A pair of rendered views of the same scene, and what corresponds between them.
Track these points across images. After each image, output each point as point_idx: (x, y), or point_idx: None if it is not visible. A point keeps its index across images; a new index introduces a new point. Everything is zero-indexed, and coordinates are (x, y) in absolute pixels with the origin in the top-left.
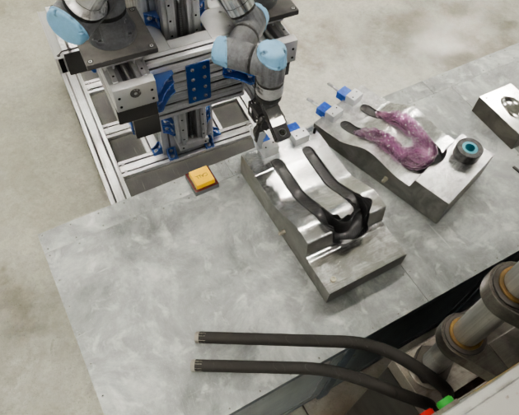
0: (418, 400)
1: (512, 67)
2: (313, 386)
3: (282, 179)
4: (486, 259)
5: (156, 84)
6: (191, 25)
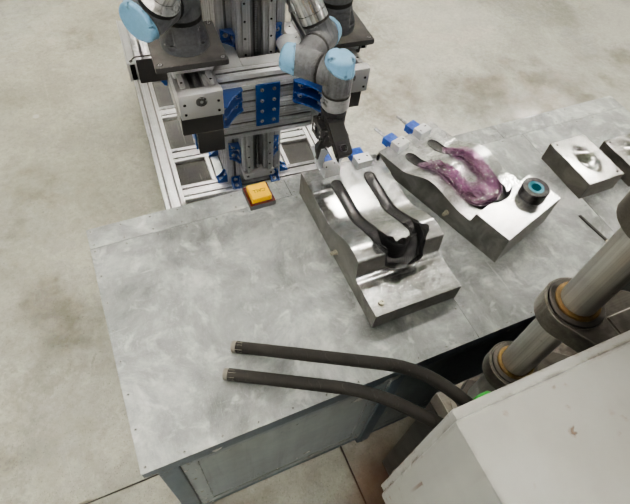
0: None
1: (586, 122)
2: (352, 423)
3: (340, 200)
4: None
5: (224, 98)
6: (266, 47)
